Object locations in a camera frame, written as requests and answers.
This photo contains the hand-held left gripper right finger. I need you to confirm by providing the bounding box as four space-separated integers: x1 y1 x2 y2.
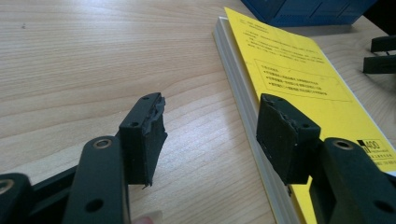
256 92 322 187

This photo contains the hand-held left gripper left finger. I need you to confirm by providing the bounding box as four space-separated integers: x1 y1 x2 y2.
119 91 168 188

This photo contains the blue mesh file rack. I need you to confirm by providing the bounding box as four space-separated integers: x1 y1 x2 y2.
241 0 379 28

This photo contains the yellow book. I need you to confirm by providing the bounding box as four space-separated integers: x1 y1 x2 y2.
213 7 396 224

